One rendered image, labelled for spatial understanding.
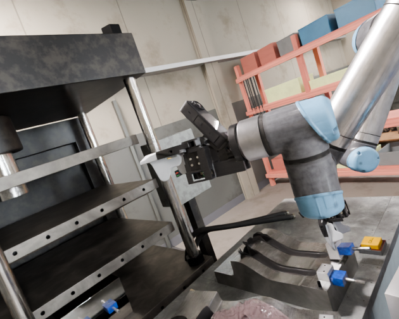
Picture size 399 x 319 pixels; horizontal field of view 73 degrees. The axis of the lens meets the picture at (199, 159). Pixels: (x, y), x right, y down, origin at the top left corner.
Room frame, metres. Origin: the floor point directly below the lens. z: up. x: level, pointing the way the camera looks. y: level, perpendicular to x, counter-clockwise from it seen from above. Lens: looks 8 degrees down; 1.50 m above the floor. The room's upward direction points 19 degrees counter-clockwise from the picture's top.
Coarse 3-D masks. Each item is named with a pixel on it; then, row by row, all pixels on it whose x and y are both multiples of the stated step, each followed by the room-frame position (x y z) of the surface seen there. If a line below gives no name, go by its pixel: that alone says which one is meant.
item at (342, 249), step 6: (330, 246) 0.87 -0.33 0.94; (336, 246) 0.86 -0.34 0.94; (342, 246) 0.85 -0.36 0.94; (348, 246) 0.84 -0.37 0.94; (354, 246) 0.86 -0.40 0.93; (330, 252) 0.88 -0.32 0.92; (336, 252) 0.86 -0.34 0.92; (342, 252) 0.85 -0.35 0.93; (348, 252) 0.83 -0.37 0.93; (330, 258) 0.88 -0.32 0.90; (336, 258) 0.86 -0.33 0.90
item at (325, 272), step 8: (328, 264) 0.83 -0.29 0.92; (320, 272) 0.80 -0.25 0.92; (328, 272) 0.79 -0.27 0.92; (336, 272) 0.79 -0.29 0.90; (344, 272) 0.78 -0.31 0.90; (328, 280) 0.78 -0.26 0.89; (336, 280) 0.77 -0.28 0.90; (344, 280) 0.76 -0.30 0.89; (352, 280) 0.75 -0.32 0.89; (360, 280) 0.74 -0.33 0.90
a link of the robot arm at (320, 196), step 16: (288, 160) 0.43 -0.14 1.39; (304, 160) 0.41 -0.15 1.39; (320, 160) 0.41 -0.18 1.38; (288, 176) 0.45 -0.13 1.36; (304, 176) 0.42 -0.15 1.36; (320, 176) 0.41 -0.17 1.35; (336, 176) 0.42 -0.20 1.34; (304, 192) 0.42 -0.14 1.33; (320, 192) 0.41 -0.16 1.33; (336, 192) 0.41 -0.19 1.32; (304, 208) 0.43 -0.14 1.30; (320, 208) 0.41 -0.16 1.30; (336, 208) 0.41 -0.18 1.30
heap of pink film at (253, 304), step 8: (240, 304) 0.78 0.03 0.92; (248, 304) 0.76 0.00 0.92; (256, 304) 0.76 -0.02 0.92; (264, 304) 0.76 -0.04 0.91; (216, 312) 0.81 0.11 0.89; (224, 312) 0.81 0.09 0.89; (232, 312) 0.78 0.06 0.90; (240, 312) 0.76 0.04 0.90; (248, 312) 0.74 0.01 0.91; (256, 312) 0.74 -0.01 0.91; (264, 312) 0.73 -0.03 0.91; (272, 312) 0.73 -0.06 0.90; (280, 312) 0.73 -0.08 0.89
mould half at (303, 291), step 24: (288, 240) 1.09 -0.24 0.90; (240, 264) 0.99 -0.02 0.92; (288, 264) 0.95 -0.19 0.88; (312, 264) 0.90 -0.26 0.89; (336, 264) 0.85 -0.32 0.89; (240, 288) 1.02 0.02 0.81; (264, 288) 0.93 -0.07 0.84; (288, 288) 0.85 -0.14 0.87; (312, 288) 0.78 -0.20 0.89; (336, 288) 0.79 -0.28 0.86
